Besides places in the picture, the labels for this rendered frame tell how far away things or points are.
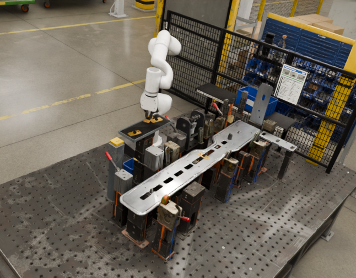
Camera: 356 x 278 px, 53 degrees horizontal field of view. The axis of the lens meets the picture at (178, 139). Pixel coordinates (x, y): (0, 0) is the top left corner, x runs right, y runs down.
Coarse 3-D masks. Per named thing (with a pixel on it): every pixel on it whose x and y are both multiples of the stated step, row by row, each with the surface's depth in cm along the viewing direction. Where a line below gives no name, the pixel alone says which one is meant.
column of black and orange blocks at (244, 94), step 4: (244, 92) 293; (244, 96) 294; (240, 100) 298; (244, 100) 296; (240, 104) 300; (244, 104) 300; (240, 108) 301; (240, 112) 302; (236, 116) 306; (240, 116) 305; (236, 120) 307
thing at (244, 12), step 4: (244, 0) 623; (248, 0) 618; (252, 0) 626; (240, 4) 631; (244, 4) 626; (248, 4) 623; (240, 8) 633; (244, 8) 628; (248, 8) 628; (240, 12) 636; (244, 12) 630; (248, 12) 634; (240, 16) 638; (244, 16) 633; (248, 16) 640; (236, 20) 646; (236, 52) 668; (232, 56) 676; (236, 56) 675; (232, 60) 679
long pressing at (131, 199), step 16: (240, 128) 283; (256, 128) 287; (240, 144) 263; (192, 160) 237; (208, 160) 240; (160, 176) 218; (192, 176) 223; (128, 192) 202; (144, 192) 204; (160, 192) 206; (176, 192) 210; (128, 208) 193; (144, 208) 193
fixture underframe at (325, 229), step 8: (336, 216) 325; (328, 224) 320; (320, 232) 308; (328, 232) 340; (312, 240) 299; (304, 248) 290; (0, 256) 244; (296, 256) 269; (0, 264) 239; (288, 264) 274; (0, 272) 235; (8, 272) 235; (280, 272) 266; (288, 272) 279
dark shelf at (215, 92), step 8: (200, 88) 328; (208, 88) 330; (216, 88) 333; (208, 96) 321; (216, 96) 319; (224, 96) 321; (232, 96) 324; (248, 112) 302; (264, 120) 295; (280, 120) 297; (288, 120) 299; (280, 128) 289; (288, 128) 290
